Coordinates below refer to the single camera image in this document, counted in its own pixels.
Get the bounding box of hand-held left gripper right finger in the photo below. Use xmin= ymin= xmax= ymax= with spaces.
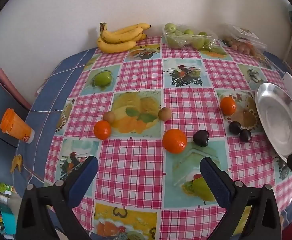
xmin=200 ymin=156 xmax=282 ymax=240

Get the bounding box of green apple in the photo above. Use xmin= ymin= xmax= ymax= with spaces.
xmin=93 ymin=71 xmax=112 ymax=87

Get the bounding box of large orange mandarin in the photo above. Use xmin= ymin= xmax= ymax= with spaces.
xmin=162 ymin=129 xmax=188 ymax=154

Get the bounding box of blue grid tablecloth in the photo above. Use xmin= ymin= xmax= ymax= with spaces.
xmin=13 ymin=46 xmax=292 ymax=240

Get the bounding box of pink checked fruit-print tablecloth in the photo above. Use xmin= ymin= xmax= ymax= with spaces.
xmin=45 ymin=35 xmax=292 ymax=240

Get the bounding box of pile of small green apples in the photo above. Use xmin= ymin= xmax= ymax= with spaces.
xmin=164 ymin=23 xmax=224 ymax=52

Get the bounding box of clear plastic clamshell box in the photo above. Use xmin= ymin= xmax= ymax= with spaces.
xmin=221 ymin=24 xmax=269 ymax=60

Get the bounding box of orange plastic cup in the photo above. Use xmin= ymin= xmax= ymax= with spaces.
xmin=0 ymin=108 xmax=35 ymax=144

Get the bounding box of oblong green fruit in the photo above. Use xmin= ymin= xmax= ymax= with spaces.
xmin=192 ymin=177 xmax=216 ymax=202

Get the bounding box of bunch of yellow bananas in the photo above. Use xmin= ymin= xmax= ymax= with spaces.
xmin=97 ymin=22 xmax=152 ymax=53

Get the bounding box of pile of brown longans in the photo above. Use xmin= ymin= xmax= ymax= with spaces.
xmin=223 ymin=36 xmax=261 ymax=55

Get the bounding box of dark purple plum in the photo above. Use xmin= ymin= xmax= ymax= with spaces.
xmin=240 ymin=129 xmax=252 ymax=142
xmin=193 ymin=130 xmax=209 ymax=147
xmin=229 ymin=121 xmax=242 ymax=134

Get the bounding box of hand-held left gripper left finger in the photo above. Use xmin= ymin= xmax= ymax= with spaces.
xmin=15 ymin=155 xmax=99 ymax=240

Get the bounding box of brown kiwi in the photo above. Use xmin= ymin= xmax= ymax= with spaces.
xmin=103 ymin=111 xmax=116 ymax=124
xmin=158 ymin=107 xmax=172 ymax=121

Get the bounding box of banana peel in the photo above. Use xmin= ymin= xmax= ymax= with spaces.
xmin=10 ymin=155 xmax=23 ymax=173

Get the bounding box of round metal plate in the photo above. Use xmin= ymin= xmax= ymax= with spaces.
xmin=254 ymin=82 xmax=292 ymax=164

